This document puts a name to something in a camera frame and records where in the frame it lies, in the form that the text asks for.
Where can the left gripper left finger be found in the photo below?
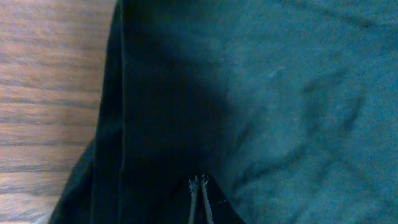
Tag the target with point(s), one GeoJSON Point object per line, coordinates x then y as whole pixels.
{"type": "Point", "coordinates": [184, 202]}

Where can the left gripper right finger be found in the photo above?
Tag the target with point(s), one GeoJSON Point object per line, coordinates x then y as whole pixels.
{"type": "Point", "coordinates": [214, 207]}

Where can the black shorts white waistband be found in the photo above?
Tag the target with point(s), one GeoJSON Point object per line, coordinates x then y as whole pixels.
{"type": "Point", "coordinates": [291, 106]}

